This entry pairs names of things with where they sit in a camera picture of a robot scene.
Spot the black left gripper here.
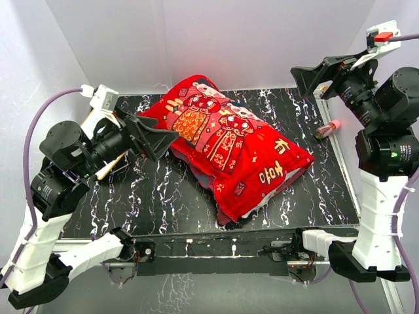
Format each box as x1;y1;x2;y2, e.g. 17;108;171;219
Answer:
75;105;179;179

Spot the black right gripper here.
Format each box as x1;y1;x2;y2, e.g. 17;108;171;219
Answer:
291;50;386;130

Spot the red patterned pillowcase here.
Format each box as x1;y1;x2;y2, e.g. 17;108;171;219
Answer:
140;75;315;226

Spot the white pillow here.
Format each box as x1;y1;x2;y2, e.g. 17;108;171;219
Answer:
242;167;306;218

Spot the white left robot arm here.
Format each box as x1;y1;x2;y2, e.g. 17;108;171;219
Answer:
1;112;178;309

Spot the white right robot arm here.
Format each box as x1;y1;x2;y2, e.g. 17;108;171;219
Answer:
291;55;418;283

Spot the pink marker pen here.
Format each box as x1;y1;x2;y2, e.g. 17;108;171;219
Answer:
314;120;341;139

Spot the aluminium frame rail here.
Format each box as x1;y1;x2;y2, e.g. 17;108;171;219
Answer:
314;85;404;313

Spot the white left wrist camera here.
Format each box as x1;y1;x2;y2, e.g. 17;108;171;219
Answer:
90;84;119;126

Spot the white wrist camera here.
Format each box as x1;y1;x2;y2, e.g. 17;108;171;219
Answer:
351;20;401;70
90;84;119;126

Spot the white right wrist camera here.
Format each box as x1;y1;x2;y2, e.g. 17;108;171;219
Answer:
351;20;401;70

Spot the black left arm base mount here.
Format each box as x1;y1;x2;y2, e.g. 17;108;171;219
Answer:
134;241;156;266

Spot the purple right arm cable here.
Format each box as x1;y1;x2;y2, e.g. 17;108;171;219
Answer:
348;31;419;314

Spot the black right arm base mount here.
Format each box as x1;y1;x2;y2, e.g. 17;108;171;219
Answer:
257;240;325;265

